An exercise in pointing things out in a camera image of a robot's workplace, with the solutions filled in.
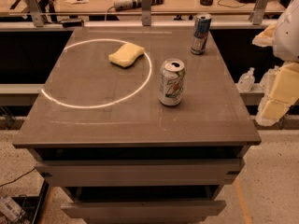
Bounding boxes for metal bracket right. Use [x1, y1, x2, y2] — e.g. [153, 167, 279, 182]
[249, 0, 270, 25]

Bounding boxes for metal bracket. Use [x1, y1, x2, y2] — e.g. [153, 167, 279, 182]
[249, 0, 270, 25]
[141, 0, 151, 26]
[23, 0, 45, 27]

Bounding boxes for metal bracket left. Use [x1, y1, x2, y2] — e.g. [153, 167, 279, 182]
[23, 0, 45, 27]

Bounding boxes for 7up soda can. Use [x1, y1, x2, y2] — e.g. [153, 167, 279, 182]
[159, 58, 185, 106]

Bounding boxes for blue Red Bull can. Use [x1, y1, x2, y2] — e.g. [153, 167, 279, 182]
[191, 13, 212, 55]

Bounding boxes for grey power strip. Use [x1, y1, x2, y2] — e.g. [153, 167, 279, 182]
[114, 0, 164, 11]

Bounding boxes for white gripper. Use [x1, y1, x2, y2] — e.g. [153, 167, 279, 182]
[252, 0, 299, 126]

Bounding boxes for yellow sponge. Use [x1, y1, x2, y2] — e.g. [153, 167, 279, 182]
[108, 43, 145, 68]

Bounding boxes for cabinet drawer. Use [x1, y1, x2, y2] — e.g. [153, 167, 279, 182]
[36, 159, 245, 187]
[61, 200, 226, 224]

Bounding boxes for black floor cable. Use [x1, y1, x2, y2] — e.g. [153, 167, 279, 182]
[0, 167, 36, 189]

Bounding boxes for upper cabinet drawer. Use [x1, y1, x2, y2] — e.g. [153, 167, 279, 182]
[36, 159, 245, 187]

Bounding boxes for metal bracket middle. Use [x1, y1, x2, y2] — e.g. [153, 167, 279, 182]
[141, 0, 151, 26]

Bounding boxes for black crate with box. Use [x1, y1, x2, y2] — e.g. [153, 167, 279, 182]
[0, 181, 49, 224]

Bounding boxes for lower cabinet drawer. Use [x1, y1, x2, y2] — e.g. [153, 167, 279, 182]
[61, 200, 226, 224]

